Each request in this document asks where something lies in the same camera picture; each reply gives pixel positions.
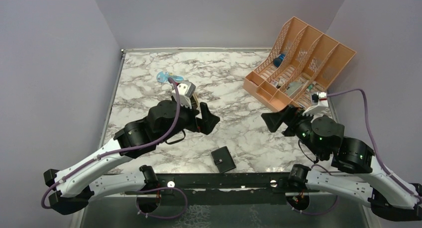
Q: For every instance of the blue blister pack item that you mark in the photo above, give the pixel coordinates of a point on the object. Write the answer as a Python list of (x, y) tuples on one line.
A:
[(162, 77)]

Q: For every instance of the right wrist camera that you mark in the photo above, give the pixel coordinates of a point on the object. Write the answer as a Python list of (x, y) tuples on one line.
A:
[(319, 103)]

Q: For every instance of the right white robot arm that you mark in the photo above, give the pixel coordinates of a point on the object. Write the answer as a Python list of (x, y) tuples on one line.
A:
[(325, 138)]

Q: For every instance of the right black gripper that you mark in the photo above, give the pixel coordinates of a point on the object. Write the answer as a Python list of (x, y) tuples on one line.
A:
[(291, 114)]

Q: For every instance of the orange file organizer rack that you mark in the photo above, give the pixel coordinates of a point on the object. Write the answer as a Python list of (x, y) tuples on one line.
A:
[(311, 55)]

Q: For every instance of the gold oval tray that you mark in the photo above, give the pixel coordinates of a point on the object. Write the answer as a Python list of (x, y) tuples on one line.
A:
[(194, 101)]

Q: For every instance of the black card holder wallet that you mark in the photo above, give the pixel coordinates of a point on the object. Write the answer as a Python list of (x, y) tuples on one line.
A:
[(223, 160)]

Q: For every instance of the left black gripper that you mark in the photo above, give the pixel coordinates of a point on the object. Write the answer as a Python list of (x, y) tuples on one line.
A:
[(204, 125)]

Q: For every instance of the blue round object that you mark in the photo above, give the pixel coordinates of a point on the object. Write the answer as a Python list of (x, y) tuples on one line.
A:
[(278, 60)]

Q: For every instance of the grey pouch in rack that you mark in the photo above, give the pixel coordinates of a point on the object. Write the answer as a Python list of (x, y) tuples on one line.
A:
[(293, 89)]

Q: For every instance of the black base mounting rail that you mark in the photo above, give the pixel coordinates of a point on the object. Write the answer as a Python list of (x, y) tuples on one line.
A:
[(177, 189)]

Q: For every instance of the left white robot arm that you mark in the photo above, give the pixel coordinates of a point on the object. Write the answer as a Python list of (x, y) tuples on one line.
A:
[(71, 189)]

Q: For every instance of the small box in rack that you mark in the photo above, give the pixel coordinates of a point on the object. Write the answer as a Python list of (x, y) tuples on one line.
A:
[(278, 83)]

